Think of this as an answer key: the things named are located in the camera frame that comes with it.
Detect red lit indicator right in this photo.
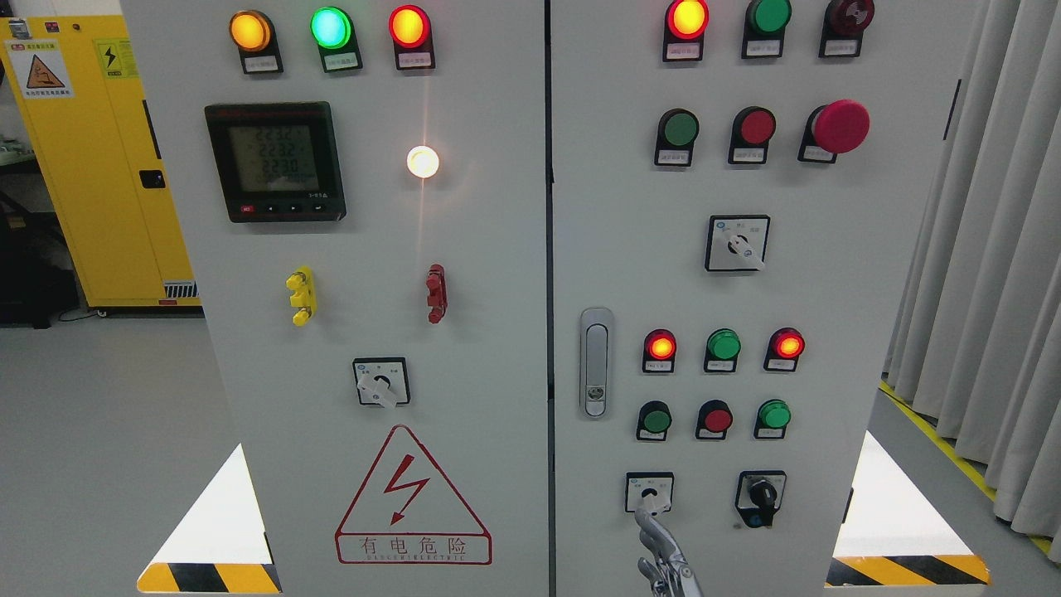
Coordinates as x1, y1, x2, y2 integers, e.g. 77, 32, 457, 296
763, 328, 807, 371

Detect orange indicator light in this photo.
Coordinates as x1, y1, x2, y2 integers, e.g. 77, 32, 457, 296
229, 10, 283, 75

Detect red emergency stop button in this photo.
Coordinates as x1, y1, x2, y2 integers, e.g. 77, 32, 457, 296
798, 99, 871, 165

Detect cabinet door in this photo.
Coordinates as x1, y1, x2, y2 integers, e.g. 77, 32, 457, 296
552, 1, 977, 596
121, 1, 550, 596

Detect red indicator light right door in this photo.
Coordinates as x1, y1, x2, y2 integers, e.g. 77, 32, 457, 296
661, 0, 711, 63

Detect green indicator middle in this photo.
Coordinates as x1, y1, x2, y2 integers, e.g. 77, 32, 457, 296
702, 328, 742, 374

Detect green push button lower right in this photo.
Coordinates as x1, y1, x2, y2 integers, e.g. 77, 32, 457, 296
753, 398, 792, 439

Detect yellow terminal connector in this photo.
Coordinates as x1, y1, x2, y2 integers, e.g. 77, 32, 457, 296
285, 265, 318, 328

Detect red terminal connector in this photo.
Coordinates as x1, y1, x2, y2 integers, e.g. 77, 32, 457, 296
425, 262, 448, 324

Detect right cabinet door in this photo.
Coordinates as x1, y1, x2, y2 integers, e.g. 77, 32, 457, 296
552, 1, 977, 596

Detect lower white rotary switch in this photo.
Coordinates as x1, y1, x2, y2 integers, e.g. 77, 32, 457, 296
624, 471, 675, 517

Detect left door rotary switch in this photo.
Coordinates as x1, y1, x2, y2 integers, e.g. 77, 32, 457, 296
352, 357, 412, 409

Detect red push button lower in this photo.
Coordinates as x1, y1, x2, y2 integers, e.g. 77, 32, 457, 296
695, 400, 733, 441

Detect digital power meter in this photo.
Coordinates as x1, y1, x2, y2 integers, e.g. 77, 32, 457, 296
204, 101, 347, 223

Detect red lit indicator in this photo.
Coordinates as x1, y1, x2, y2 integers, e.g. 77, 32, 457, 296
763, 328, 807, 371
642, 328, 677, 374

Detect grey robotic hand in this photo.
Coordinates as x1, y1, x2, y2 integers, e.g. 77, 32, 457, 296
634, 507, 705, 596

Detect dark red buzzer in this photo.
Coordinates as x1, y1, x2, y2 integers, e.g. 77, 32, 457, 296
819, 0, 875, 58

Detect green indicator light right door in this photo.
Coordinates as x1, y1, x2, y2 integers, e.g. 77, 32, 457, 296
740, 0, 792, 60

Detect upper right rotary switch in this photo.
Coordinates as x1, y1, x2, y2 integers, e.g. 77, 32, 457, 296
705, 215, 772, 273

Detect red push button upper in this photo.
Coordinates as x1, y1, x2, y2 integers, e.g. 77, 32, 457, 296
727, 105, 777, 165

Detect silver door handle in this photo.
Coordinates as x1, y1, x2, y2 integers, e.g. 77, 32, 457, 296
579, 308, 614, 419

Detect white indicator light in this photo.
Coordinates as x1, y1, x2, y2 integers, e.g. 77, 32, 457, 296
406, 146, 440, 180

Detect yellow safety cabinet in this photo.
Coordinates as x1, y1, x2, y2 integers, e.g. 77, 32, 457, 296
2, 15, 201, 309

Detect green indicator light top left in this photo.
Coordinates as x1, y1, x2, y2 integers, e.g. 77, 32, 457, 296
310, 5, 363, 73

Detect green push button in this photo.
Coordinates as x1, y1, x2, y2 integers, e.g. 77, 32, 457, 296
653, 107, 700, 166
636, 400, 673, 442
753, 398, 792, 439

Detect black key selector switch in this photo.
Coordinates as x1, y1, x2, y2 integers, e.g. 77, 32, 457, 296
734, 471, 787, 529

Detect red indicator light top left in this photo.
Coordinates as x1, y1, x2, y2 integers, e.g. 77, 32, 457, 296
388, 4, 436, 70

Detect red push button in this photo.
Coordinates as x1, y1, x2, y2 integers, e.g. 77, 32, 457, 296
695, 400, 733, 441
727, 105, 777, 165

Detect red lit indicator left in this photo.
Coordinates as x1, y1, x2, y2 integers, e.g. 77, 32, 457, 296
642, 328, 677, 374

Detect green push button lower left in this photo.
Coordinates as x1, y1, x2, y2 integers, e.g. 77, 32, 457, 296
636, 400, 673, 442

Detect green push button upper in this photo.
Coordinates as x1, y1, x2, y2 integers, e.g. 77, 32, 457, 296
653, 107, 700, 166

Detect left cabinet door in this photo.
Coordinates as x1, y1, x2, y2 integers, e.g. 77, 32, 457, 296
121, 1, 550, 596

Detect electric danger warning sticker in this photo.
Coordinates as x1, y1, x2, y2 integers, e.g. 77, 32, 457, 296
335, 425, 493, 565

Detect grey curtain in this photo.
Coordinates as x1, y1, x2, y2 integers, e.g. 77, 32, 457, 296
886, 1, 1060, 539

